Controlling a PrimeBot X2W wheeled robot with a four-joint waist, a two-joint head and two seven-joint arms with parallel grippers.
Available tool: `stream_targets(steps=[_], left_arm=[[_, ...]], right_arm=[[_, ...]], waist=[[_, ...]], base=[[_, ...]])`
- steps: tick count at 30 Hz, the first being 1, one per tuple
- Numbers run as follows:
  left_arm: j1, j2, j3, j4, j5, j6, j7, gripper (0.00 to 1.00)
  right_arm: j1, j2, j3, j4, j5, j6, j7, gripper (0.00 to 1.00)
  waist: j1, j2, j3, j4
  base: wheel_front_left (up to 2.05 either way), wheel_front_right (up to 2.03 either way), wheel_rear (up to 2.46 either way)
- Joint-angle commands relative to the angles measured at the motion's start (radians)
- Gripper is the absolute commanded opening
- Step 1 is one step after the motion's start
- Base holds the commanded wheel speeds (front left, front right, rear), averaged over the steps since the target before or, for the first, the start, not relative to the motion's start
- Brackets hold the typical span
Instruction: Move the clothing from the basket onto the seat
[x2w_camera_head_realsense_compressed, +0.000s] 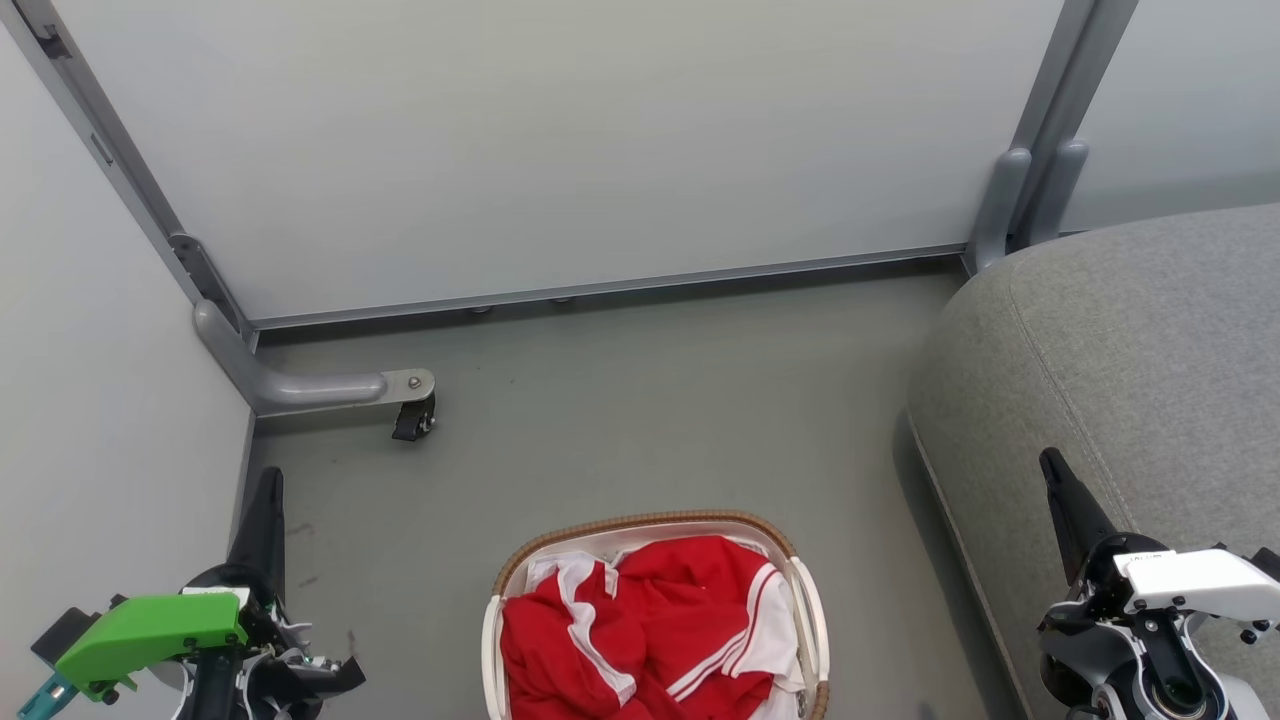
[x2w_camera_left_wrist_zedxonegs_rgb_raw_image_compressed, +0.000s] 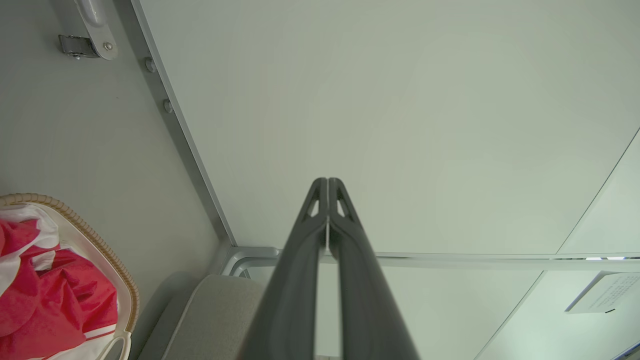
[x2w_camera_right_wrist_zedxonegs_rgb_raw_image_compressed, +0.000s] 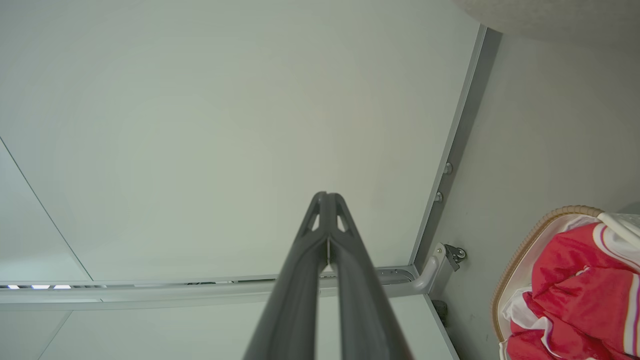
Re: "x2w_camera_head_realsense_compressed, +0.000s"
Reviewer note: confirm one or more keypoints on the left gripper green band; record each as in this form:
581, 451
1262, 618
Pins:
150, 630

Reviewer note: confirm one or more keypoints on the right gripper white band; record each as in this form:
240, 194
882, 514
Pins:
1200, 580

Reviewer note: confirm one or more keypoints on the red shirt with white trim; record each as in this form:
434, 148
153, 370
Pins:
745, 640

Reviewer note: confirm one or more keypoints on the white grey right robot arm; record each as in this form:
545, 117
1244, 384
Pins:
1105, 680

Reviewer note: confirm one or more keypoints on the grey fabric sofa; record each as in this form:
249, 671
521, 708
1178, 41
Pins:
1130, 350

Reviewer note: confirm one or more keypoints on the grey tubular partition foot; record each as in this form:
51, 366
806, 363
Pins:
1000, 200
300, 388
1062, 185

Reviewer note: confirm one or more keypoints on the black caster wheel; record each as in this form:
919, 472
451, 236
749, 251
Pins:
413, 420

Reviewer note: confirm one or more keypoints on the white laundry basket wicker rim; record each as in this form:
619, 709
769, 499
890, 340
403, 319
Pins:
812, 610

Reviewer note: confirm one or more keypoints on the grey double partition post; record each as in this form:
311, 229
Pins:
1065, 90

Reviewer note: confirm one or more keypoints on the grey partition post with hinge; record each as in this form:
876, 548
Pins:
110, 160

